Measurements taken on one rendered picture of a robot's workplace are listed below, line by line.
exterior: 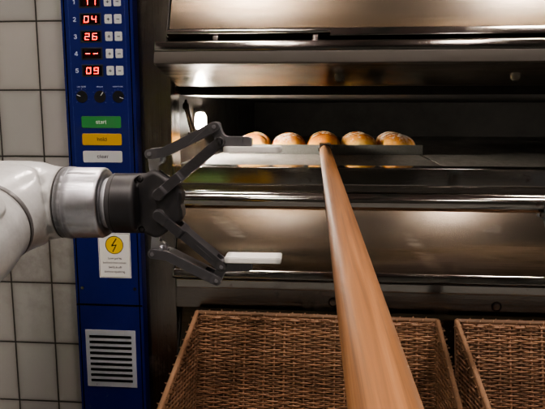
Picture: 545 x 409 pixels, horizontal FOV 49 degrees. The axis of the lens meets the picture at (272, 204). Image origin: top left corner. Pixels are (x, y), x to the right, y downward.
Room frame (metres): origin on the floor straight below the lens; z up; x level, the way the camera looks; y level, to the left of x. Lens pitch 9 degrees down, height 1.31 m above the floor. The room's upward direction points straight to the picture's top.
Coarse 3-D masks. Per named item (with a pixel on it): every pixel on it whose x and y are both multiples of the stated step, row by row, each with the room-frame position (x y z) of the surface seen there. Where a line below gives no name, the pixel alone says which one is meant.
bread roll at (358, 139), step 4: (352, 136) 1.73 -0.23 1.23; (356, 136) 1.73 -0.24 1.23; (360, 136) 1.73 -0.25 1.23; (364, 136) 1.73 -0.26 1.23; (368, 136) 1.73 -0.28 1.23; (348, 140) 1.73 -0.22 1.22; (352, 140) 1.72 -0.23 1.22; (356, 140) 1.72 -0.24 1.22; (360, 140) 1.72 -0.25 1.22; (364, 140) 1.72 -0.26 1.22; (368, 140) 1.72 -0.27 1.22; (372, 140) 1.72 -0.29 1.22
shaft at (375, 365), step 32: (320, 160) 1.33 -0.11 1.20; (352, 224) 0.54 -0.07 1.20; (352, 256) 0.42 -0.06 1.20; (352, 288) 0.34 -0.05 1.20; (352, 320) 0.30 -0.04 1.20; (384, 320) 0.29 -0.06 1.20; (352, 352) 0.26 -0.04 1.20; (384, 352) 0.25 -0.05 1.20; (352, 384) 0.23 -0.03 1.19; (384, 384) 0.22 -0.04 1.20
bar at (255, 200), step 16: (192, 192) 0.97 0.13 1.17; (208, 192) 0.97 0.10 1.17; (224, 192) 0.97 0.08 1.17; (240, 192) 0.97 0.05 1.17; (256, 192) 0.97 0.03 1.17; (272, 192) 0.96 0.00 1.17; (288, 192) 0.96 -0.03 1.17; (304, 192) 0.96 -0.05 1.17; (320, 192) 0.96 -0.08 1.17; (352, 192) 0.95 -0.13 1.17; (368, 192) 0.95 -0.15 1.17; (384, 192) 0.95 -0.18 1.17; (400, 192) 0.95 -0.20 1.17; (416, 192) 0.95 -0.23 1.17; (208, 208) 0.97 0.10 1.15; (224, 208) 0.97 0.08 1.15; (240, 208) 0.97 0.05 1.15; (256, 208) 0.96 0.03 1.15; (272, 208) 0.96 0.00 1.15; (288, 208) 0.96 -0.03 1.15; (304, 208) 0.96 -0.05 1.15; (320, 208) 0.95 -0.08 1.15; (352, 208) 0.95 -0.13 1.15; (368, 208) 0.95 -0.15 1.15; (384, 208) 0.94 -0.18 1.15; (400, 208) 0.94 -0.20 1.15; (416, 208) 0.94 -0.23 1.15; (432, 208) 0.94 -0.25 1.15; (448, 208) 0.93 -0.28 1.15; (464, 208) 0.93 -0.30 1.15; (480, 208) 0.93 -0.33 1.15; (496, 208) 0.93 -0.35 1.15; (512, 208) 0.92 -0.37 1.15; (528, 208) 0.92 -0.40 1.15; (544, 208) 0.92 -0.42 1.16; (544, 224) 0.93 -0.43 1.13
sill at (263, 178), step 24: (216, 168) 1.34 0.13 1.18; (240, 168) 1.34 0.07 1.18; (264, 168) 1.33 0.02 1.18; (288, 168) 1.33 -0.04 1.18; (312, 168) 1.32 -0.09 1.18; (360, 168) 1.32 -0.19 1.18; (384, 168) 1.31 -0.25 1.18; (408, 168) 1.31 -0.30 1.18; (432, 168) 1.30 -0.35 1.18; (456, 168) 1.30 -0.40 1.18; (480, 168) 1.30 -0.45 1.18; (504, 168) 1.30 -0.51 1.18; (528, 168) 1.30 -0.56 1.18
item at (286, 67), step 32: (160, 64) 1.21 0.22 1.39; (192, 64) 1.20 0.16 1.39; (224, 64) 1.20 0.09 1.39; (256, 64) 1.19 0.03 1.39; (288, 64) 1.19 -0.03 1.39; (320, 64) 1.19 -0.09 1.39; (352, 64) 1.18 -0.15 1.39; (384, 64) 1.18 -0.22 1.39; (416, 64) 1.17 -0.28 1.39; (448, 64) 1.17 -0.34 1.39; (480, 64) 1.17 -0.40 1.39; (512, 64) 1.16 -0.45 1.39; (544, 64) 1.16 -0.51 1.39
